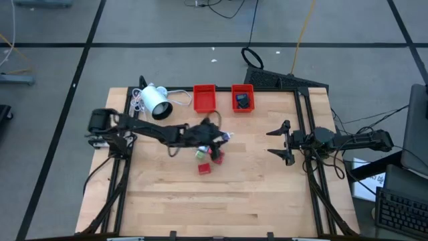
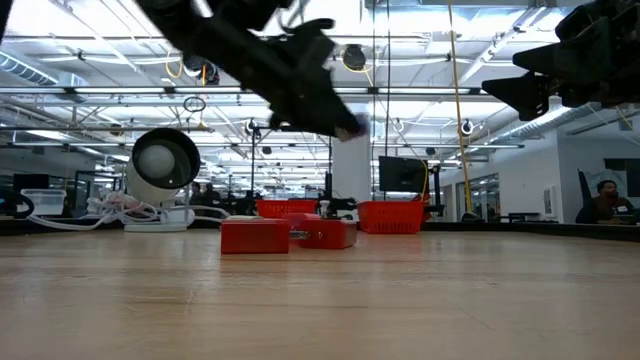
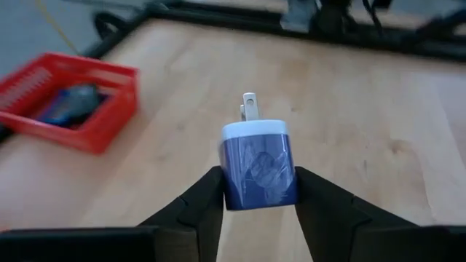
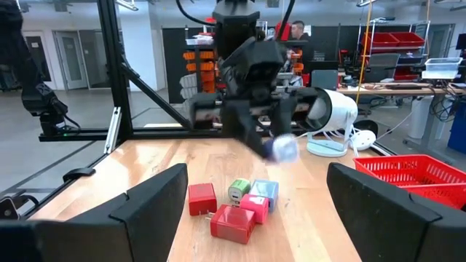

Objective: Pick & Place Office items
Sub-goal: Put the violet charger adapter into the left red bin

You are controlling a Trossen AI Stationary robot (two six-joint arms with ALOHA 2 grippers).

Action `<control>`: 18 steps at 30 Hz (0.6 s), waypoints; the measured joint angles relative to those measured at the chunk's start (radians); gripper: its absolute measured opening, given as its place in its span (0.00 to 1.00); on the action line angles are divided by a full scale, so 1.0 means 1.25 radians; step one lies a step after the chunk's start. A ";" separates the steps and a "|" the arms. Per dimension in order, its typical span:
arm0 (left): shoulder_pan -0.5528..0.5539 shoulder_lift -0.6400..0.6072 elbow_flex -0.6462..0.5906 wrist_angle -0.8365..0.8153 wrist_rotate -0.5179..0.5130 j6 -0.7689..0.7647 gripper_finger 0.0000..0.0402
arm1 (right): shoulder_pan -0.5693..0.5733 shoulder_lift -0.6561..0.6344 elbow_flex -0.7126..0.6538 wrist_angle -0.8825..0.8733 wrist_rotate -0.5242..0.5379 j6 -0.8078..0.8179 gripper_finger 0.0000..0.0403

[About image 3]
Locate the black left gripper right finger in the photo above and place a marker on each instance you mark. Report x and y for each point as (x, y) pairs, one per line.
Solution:
(327, 225)

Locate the purple blue wall charger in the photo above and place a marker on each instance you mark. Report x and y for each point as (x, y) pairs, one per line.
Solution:
(258, 171)

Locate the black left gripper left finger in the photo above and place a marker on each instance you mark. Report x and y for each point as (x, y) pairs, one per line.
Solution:
(196, 225)

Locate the red plastic mesh basket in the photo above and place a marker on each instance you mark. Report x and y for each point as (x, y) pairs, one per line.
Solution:
(116, 120)

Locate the blue box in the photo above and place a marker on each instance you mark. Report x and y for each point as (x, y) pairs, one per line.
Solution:
(54, 114)

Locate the black wall charger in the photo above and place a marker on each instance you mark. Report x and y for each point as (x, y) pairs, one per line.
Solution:
(82, 96)

